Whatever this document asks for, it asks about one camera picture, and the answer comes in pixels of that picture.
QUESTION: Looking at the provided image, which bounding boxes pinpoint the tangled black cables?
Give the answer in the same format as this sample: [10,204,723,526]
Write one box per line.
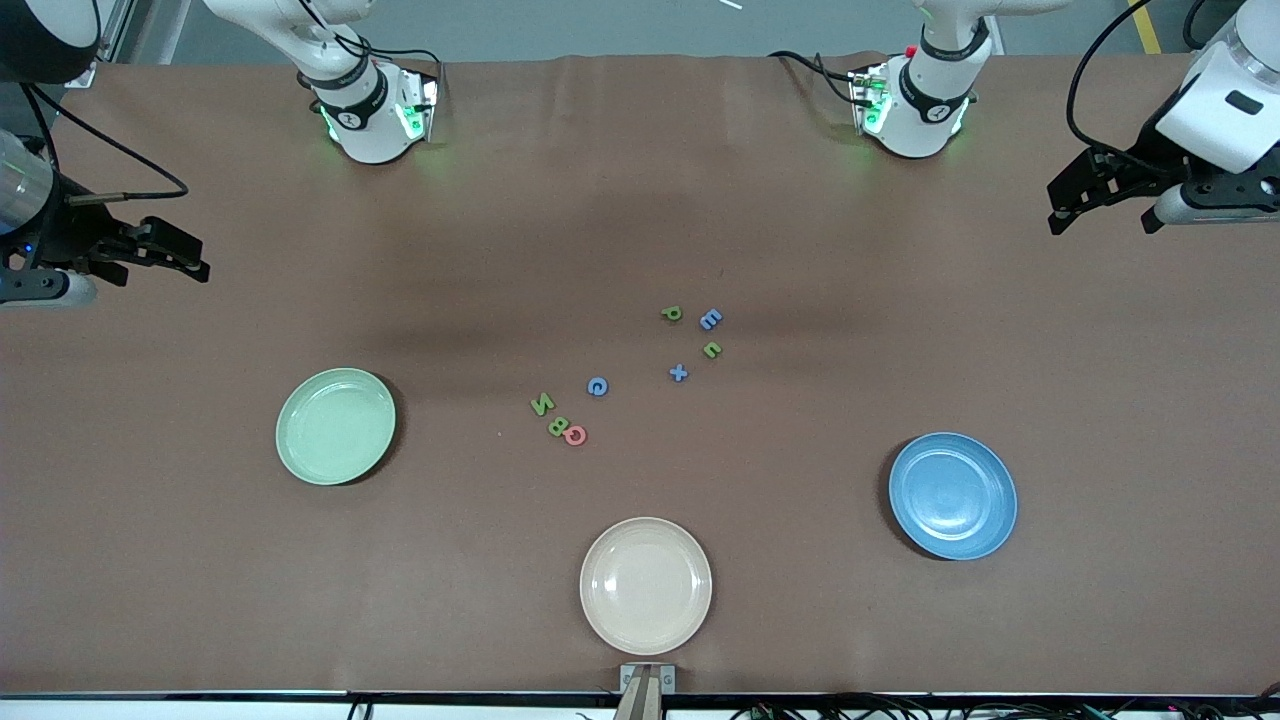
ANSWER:
[730,690,1280,720]

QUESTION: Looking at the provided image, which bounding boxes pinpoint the black base cable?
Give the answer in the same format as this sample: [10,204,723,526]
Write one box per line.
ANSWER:
[768,50,861,106]

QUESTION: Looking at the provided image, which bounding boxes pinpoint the beige plate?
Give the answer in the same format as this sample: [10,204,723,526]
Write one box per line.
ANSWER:
[579,516,714,657]

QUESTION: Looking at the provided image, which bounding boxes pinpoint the brown table cover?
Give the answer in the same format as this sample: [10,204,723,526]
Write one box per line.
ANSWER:
[0,52,1280,698]

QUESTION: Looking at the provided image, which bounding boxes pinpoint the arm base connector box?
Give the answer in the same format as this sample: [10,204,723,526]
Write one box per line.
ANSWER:
[395,68,441,143]
[848,62,893,136]

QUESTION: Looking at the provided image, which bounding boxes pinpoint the aluminium frame post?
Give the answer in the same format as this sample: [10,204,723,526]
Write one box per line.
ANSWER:
[95,0,137,87]

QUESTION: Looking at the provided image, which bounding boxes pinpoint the light green plate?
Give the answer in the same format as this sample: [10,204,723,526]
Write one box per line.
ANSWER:
[275,367,398,487]

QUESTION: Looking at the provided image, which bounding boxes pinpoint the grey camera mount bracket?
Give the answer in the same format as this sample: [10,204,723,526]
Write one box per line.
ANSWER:
[615,663,678,720]

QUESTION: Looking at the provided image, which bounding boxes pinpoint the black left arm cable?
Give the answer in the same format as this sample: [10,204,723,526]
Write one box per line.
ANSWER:
[1064,0,1151,166]

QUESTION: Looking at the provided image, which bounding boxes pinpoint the white table edge rail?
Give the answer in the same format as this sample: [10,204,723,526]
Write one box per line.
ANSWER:
[0,690,1280,720]

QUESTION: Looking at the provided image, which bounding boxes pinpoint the blue plate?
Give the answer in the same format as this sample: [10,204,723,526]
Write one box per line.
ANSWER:
[888,431,1019,562]

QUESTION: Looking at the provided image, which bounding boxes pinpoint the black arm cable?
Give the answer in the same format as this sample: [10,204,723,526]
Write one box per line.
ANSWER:
[1064,0,1151,166]
[20,85,191,206]

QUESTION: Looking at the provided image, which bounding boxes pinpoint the yellow floor tape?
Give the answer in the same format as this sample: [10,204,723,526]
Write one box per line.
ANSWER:
[1128,0,1163,56]

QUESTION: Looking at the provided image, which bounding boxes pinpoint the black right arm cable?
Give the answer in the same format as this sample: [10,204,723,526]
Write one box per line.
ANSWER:
[20,85,191,206]

